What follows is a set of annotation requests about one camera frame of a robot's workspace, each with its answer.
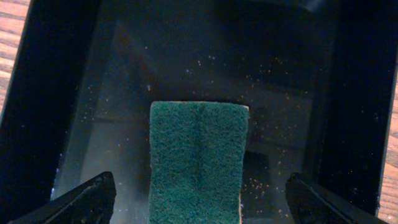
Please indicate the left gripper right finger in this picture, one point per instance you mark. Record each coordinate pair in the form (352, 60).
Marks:
(310, 203)

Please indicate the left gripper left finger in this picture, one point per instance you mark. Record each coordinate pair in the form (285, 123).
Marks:
(90, 203)

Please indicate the green yellow sponge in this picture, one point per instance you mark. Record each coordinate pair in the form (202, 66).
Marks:
(196, 159)

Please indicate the black rectangular tray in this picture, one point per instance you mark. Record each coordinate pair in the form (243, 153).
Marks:
(317, 76)

